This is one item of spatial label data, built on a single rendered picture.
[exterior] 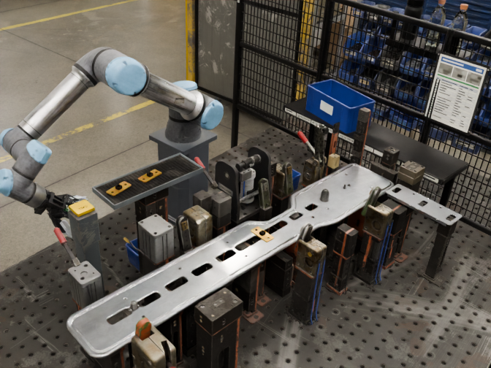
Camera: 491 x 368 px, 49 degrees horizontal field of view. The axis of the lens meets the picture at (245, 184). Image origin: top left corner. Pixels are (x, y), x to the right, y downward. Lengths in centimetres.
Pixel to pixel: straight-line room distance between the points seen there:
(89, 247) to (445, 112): 157
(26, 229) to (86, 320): 212
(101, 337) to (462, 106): 169
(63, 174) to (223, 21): 180
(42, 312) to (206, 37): 329
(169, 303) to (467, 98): 149
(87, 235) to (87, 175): 235
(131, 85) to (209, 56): 315
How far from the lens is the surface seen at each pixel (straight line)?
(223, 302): 162
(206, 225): 186
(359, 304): 217
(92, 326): 163
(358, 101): 269
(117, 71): 178
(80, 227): 179
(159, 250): 177
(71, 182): 410
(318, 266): 185
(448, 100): 249
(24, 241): 362
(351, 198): 216
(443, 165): 246
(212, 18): 480
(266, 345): 197
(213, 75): 495
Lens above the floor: 218
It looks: 33 degrees down
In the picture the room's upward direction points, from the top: 3 degrees clockwise
